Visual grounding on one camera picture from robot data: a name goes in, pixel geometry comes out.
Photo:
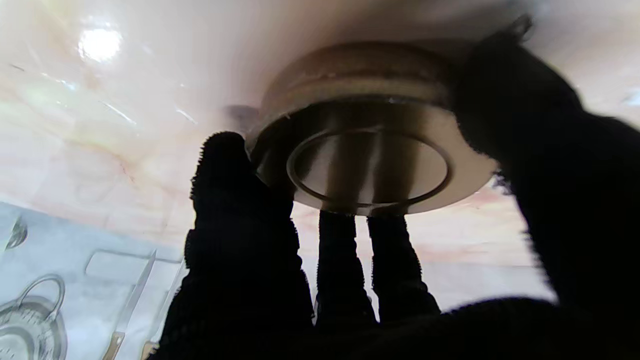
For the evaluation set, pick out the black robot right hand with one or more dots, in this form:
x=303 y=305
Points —
x=575 y=225

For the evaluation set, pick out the gold round canister lid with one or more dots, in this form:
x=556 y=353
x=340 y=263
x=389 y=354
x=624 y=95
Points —
x=370 y=150

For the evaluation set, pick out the metal mesh strainer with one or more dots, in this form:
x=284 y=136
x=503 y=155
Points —
x=30 y=325

